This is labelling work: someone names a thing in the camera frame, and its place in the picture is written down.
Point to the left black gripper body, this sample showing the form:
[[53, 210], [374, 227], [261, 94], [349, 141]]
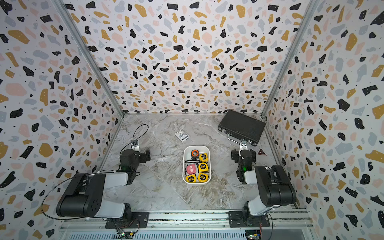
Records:
[[140, 159]]

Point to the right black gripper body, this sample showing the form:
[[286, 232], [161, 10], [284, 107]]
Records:
[[236, 154]]

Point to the yellow tape measure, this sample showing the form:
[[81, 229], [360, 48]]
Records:
[[203, 168], [191, 178], [202, 177], [203, 157]]

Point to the black orange tape measure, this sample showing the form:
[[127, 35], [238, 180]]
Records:
[[195, 154]]

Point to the pink tape measure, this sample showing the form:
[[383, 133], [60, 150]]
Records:
[[191, 169]]

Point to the white plastic storage box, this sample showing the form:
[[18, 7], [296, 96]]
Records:
[[187, 159]]

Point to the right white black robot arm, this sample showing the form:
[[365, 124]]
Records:
[[274, 187]]

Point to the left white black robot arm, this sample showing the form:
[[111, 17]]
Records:
[[83, 197]]

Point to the playing card box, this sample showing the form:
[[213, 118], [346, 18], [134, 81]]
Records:
[[182, 135]]

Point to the red triangle sticker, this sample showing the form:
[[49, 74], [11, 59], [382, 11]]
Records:
[[261, 152]]

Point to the black hard carrying case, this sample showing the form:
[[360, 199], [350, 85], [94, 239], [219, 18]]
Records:
[[242, 127]]

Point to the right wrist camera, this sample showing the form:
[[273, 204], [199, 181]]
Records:
[[243, 145]]

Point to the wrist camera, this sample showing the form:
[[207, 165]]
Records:
[[134, 145], [243, 145]]

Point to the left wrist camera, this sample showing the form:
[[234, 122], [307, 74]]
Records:
[[134, 145]]

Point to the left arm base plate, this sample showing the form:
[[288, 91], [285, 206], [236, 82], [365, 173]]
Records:
[[135, 220]]

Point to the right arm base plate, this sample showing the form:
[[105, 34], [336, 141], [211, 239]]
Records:
[[238, 219]]

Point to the aluminium mounting rail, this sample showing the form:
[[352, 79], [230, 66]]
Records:
[[278, 224]]

